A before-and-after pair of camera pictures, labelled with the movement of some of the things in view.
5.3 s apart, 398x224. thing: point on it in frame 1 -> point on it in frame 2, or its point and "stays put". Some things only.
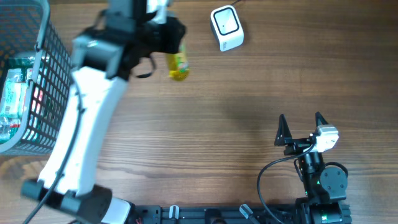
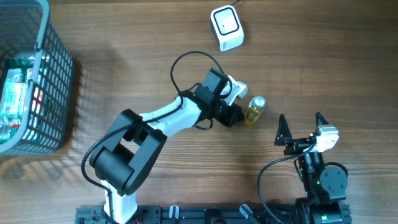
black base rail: [217, 214] stays put
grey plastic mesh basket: [25, 28] stays put
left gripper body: [151, 37] -> [222, 110]
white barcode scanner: [227, 28] stays put
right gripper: [284, 137] stays put
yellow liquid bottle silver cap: [178, 65] -> [255, 107]
